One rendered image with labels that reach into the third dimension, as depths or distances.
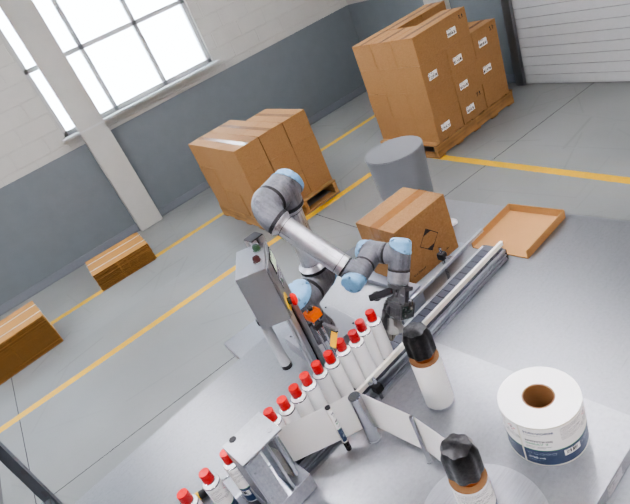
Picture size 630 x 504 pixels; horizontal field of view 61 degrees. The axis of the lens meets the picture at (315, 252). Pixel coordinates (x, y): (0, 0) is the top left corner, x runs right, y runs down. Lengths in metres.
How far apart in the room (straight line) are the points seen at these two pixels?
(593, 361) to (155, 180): 5.88
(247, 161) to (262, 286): 3.44
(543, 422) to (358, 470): 0.54
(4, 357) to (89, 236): 2.02
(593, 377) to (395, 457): 0.63
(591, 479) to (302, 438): 0.76
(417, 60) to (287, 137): 1.34
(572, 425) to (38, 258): 6.15
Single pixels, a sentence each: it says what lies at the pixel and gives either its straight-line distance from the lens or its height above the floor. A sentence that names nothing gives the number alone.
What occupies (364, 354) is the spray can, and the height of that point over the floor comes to 1.00.
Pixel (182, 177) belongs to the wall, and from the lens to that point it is 7.08.
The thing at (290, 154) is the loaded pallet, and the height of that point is 0.59.
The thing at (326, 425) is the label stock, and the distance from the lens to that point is 1.65.
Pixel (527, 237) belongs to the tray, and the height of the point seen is 0.83.
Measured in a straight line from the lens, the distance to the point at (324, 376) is 1.73.
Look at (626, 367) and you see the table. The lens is 1.83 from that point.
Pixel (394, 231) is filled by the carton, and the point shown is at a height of 1.12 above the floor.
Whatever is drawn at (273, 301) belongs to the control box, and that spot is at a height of 1.36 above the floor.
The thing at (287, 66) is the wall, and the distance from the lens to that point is 7.67.
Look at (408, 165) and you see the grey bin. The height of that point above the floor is 0.54.
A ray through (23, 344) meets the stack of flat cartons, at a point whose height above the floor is 0.19.
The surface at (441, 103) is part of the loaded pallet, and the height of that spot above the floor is 0.47.
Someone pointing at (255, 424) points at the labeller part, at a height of 1.14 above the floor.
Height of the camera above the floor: 2.17
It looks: 28 degrees down
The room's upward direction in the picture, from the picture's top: 24 degrees counter-clockwise
